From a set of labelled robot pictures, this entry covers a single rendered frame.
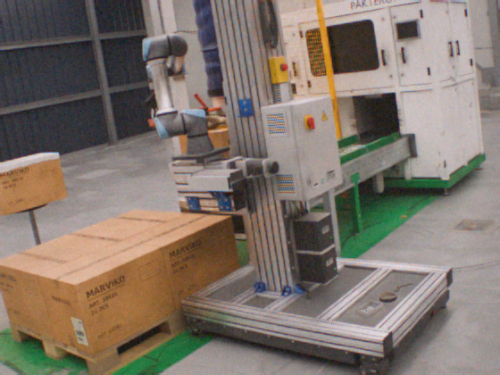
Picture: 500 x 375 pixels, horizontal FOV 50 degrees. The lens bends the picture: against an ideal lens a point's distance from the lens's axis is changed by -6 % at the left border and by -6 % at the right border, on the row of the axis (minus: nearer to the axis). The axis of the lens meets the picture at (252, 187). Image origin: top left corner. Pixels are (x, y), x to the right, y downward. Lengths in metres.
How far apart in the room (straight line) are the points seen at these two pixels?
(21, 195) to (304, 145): 2.84
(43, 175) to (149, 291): 2.08
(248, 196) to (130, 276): 0.76
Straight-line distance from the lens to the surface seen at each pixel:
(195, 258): 3.39
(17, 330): 3.80
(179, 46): 2.99
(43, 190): 4.96
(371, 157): 4.79
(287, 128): 2.70
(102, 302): 2.99
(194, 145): 2.94
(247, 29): 2.85
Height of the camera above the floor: 1.42
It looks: 12 degrees down
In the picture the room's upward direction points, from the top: 9 degrees counter-clockwise
